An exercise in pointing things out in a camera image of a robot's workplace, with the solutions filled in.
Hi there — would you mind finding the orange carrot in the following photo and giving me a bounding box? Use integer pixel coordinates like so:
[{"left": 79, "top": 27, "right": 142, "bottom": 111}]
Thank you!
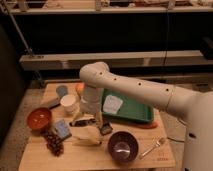
[{"left": 136, "top": 121, "right": 158, "bottom": 129}]

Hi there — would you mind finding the blue sponge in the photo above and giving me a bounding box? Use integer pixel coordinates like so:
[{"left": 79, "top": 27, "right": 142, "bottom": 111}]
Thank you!
[{"left": 54, "top": 120, "right": 71, "bottom": 140}]

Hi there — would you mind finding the orange fruit toy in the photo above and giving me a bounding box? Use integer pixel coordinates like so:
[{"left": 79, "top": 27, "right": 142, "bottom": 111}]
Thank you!
[{"left": 75, "top": 83, "right": 84, "bottom": 94}]

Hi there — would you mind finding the red bowl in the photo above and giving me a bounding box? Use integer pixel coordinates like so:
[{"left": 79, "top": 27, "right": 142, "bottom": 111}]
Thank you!
[{"left": 27, "top": 107, "right": 52, "bottom": 131}]

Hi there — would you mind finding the green plastic tray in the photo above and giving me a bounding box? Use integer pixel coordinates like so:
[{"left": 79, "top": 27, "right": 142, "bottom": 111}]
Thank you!
[{"left": 101, "top": 89, "right": 154, "bottom": 123}]

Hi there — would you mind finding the white paper cup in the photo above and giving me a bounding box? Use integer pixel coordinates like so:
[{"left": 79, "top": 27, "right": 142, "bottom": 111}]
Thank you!
[{"left": 60, "top": 94, "right": 77, "bottom": 115}]

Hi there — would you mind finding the purple bowl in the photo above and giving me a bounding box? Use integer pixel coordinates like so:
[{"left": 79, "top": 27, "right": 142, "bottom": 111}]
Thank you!
[{"left": 107, "top": 131, "right": 139, "bottom": 164}]

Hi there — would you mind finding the bunch of dark grapes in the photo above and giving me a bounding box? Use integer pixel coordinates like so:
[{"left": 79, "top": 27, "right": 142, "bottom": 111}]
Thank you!
[{"left": 42, "top": 131, "right": 64, "bottom": 156}]

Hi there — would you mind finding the black handled knife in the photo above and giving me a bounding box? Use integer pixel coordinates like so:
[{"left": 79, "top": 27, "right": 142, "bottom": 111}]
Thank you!
[{"left": 69, "top": 118, "right": 96, "bottom": 127}]

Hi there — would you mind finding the wooden cutting board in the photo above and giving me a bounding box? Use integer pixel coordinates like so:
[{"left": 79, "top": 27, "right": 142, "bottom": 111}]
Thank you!
[{"left": 18, "top": 82, "right": 176, "bottom": 171}]

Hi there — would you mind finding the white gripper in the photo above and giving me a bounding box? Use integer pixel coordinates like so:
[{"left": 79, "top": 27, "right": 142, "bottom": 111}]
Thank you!
[{"left": 80, "top": 85, "right": 103, "bottom": 115}]

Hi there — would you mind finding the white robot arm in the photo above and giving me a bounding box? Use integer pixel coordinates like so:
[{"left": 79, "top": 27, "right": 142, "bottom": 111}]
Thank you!
[{"left": 79, "top": 62, "right": 213, "bottom": 171}]

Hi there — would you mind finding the small dark box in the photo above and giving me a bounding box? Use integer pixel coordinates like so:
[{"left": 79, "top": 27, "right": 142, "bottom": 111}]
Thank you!
[{"left": 100, "top": 122, "right": 113, "bottom": 135}]

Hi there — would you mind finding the silver fork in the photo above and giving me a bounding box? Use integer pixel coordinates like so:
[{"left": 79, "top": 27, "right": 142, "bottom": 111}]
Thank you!
[{"left": 139, "top": 138, "right": 166, "bottom": 159}]

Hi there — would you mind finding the white cloth in tray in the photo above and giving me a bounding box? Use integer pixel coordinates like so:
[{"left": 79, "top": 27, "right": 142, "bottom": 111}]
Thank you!
[{"left": 103, "top": 95, "right": 123, "bottom": 114}]

